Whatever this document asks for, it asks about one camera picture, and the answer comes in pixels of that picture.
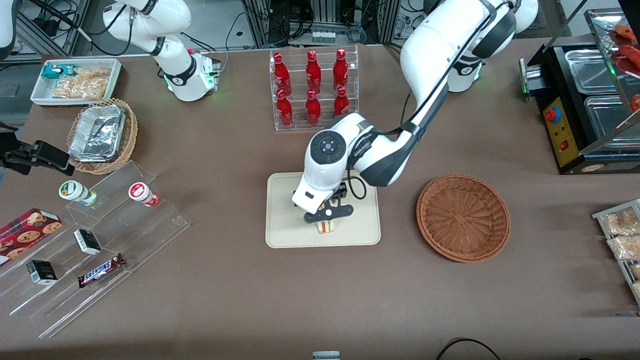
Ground small black carton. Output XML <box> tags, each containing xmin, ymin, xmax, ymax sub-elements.
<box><xmin>73</xmin><ymin>228</ymin><xmax>102</xmax><ymax>256</ymax></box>
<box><xmin>25</xmin><ymin>259</ymin><xmax>59</xmax><ymax>286</ymax></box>

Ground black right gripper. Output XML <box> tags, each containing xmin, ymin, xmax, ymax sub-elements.
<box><xmin>0</xmin><ymin>133</ymin><xmax>36</xmax><ymax>176</ymax></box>

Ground red cookie box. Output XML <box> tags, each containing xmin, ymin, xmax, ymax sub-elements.
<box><xmin>0</xmin><ymin>207</ymin><xmax>64</xmax><ymax>267</ymax></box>

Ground clear acrylic bottle rack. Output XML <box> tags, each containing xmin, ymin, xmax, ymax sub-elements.
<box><xmin>269</xmin><ymin>44</ymin><xmax>360</xmax><ymax>132</ymax></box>

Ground tray of packaged snacks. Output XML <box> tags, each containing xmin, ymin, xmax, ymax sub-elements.
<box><xmin>591</xmin><ymin>198</ymin><xmax>640</xmax><ymax>307</ymax></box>

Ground steel food pan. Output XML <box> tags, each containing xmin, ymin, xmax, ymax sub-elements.
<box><xmin>583</xmin><ymin>94</ymin><xmax>640</xmax><ymax>151</ymax></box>
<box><xmin>564</xmin><ymin>48</ymin><xmax>619</xmax><ymax>95</ymax></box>

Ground beige plastic tray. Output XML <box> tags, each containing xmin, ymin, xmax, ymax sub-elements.
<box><xmin>265</xmin><ymin>170</ymin><xmax>382</xmax><ymax>249</ymax></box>

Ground green snack packet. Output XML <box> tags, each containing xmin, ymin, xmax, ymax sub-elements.
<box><xmin>41</xmin><ymin>64</ymin><xmax>79</xmax><ymax>80</ymax></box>

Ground red label yogurt bottle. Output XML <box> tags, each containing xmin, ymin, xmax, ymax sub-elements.
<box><xmin>127</xmin><ymin>181</ymin><xmax>161</xmax><ymax>208</ymax></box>

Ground black table edge cable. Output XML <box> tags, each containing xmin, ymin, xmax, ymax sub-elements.
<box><xmin>435</xmin><ymin>338</ymin><xmax>503</xmax><ymax>360</ymax></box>

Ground black box on right wrist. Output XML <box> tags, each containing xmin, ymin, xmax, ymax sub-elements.
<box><xmin>32</xmin><ymin>140</ymin><xmax>76</xmax><ymax>176</ymax></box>

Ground white rectangular snack bin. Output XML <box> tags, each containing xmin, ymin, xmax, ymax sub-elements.
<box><xmin>30</xmin><ymin>58</ymin><xmax>123</xmax><ymax>107</ymax></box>

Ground aluminium foil tray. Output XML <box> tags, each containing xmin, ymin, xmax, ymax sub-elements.
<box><xmin>68</xmin><ymin>103</ymin><xmax>127</xmax><ymax>163</ymax></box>

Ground clear acrylic stepped stand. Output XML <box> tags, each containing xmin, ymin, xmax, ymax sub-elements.
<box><xmin>0</xmin><ymin>159</ymin><xmax>191</xmax><ymax>340</ymax></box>

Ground Snickers chocolate bar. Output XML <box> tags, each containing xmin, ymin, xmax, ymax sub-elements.
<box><xmin>77</xmin><ymin>253</ymin><xmax>126</xmax><ymax>289</ymax></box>

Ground green label yogurt bottle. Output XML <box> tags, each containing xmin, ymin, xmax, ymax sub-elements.
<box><xmin>58</xmin><ymin>180</ymin><xmax>99</xmax><ymax>207</ymax></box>

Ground aluminium frame rack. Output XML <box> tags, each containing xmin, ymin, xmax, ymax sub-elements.
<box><xmin>242</xmin><ymin>0</ymin><xmax>402</xmax><ymax>48</ymax></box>

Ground red cola bottle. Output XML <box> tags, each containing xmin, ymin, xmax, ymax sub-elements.
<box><xmin>276</xmin><ymin>89</ymin><xmax>294</xmax><ymax>128</ymax></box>
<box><xmin>305</xmin><ymin>89</ymin><xmax>322</xmax><ymax>126</ymax></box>
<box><xmin>333</xmin><ymin>48</ymin><xmax>349</xmax><ymax>91</ymax></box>
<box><xmin>333</xmin><ymin>86</ymin><xmax>350</xmax><ymax>117</ymax></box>
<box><xmin>273</xmin><ymin>52</ymin><xmax>293</xmax><ymax>96</ymax></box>
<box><xmin>305</xmin><ymin>50</ymin><xmax>323</xmax><ymax>94</ymax></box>

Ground black food warmer appliance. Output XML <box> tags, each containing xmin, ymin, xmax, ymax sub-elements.
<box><xmin>519</xmin><ymin>7</ymin><xmax>640</xmax><ymax>176</ymax></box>

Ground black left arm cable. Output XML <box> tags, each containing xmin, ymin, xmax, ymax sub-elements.
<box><xmin>348</xmin><ymin>0</ymin><xmax>518</xmax><ymax>201</ymax></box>

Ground brown round wicker basket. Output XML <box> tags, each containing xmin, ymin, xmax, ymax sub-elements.
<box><xmin>416</xmin><ymin>173</ymin><xmax>512</xmax><ymax>264</ymax></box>

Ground light wicker basket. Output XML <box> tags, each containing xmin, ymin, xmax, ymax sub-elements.
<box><xmin>66</xmin><ymin>97</ymin><xmax>139</xmax><ymax>176</ymax></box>

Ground clear bag of crackers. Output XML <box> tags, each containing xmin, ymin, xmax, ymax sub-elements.
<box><xmin>74</xmin><ymin>67</ymin><xmax>112</xmax><ymax>82</ymax></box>
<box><xmin>52</xmin><ymin>76</ymin><xmax>110</xmax><ymax>100</ymax></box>

